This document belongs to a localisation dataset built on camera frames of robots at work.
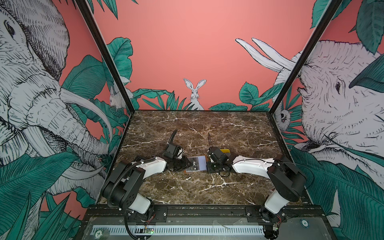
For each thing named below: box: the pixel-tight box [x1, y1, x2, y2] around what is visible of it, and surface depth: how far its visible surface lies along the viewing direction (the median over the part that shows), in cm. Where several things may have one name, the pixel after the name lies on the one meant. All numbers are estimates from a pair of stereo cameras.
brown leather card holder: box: [184, 155, 208, 173], surface depth 92 cm
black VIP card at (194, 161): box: [186, 157, 200, 172], surface depth 92 cm
